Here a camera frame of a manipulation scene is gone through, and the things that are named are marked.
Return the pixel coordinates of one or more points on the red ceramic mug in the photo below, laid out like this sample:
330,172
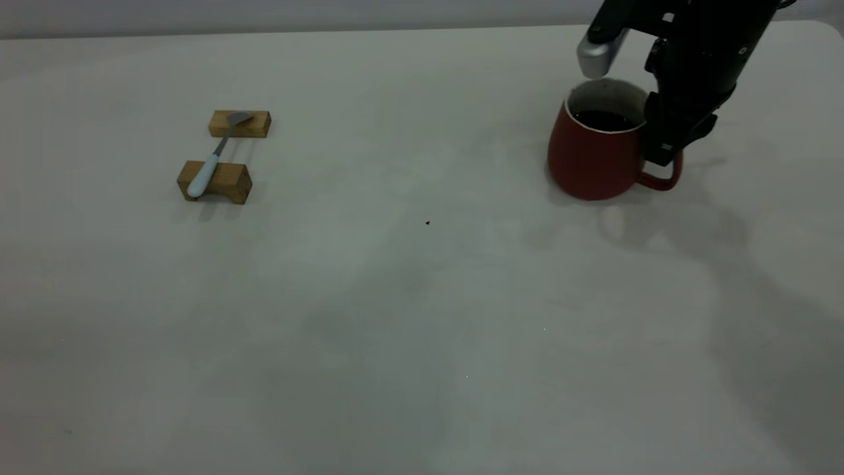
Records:
590,165

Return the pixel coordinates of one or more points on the arched wooden block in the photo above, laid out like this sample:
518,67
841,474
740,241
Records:
232,183

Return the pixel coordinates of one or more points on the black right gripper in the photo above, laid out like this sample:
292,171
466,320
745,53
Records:
709,46

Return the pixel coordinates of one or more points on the flat wooden block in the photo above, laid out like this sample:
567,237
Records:
260,125

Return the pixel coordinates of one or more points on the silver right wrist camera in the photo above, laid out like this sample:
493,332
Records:
597,59

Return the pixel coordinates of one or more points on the dark coffee liquid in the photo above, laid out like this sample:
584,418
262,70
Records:
603,121

